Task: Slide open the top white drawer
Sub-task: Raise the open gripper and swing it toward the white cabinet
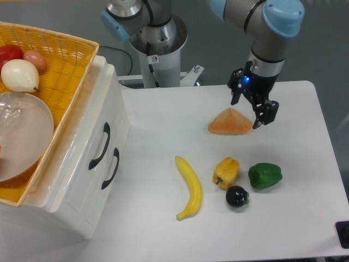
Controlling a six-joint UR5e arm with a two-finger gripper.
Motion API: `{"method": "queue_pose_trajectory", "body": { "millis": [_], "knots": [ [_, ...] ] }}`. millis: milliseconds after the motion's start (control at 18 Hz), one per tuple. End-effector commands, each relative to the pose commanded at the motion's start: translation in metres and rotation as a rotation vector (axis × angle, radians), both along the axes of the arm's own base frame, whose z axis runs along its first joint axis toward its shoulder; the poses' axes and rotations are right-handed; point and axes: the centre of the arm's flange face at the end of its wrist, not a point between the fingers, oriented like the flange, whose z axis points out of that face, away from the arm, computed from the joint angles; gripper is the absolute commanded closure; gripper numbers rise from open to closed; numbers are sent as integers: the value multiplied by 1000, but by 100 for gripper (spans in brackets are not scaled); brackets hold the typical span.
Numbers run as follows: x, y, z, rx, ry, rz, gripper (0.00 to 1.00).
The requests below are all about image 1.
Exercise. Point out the white pear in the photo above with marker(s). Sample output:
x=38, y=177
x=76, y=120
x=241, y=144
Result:
x=19, y=75

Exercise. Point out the black round eggplant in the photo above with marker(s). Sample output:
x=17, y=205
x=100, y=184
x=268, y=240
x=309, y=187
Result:
x=237, y=196

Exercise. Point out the red apple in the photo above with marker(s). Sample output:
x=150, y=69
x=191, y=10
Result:
x=10, y=52

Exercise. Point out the green bell pepper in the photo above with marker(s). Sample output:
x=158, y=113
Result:
x=264, y=175

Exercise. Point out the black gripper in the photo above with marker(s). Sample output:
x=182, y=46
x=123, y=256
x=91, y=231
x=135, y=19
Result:
x=256, y=89

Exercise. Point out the yellow banana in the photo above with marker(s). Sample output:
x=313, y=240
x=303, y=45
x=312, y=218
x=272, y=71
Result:
x=195, y=190

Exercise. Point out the yellow woven basket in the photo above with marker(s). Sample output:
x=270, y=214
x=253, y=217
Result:
x=69, y=60

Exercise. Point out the pink peach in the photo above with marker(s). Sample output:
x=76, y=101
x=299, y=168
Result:
x=37, y=59

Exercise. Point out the black device at edge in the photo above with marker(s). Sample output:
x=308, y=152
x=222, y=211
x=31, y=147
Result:
x=342, y=228

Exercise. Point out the clear plastic wrap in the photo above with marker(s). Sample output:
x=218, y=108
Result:
x=11, y=111

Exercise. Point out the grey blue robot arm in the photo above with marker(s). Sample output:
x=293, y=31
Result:
x=271, y=24

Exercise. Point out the yellow bell pepper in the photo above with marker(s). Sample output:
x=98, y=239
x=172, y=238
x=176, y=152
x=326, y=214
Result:
x=226, y=173

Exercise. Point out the white drawer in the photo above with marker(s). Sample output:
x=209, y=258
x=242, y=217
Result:
x=92, y=183
x=103, y=109

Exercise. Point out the white drawer cabinet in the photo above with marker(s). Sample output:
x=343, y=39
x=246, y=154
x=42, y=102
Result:
x=30, y=229

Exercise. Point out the orange triangular bread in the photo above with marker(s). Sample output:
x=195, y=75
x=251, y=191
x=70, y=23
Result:
x=230, y=122

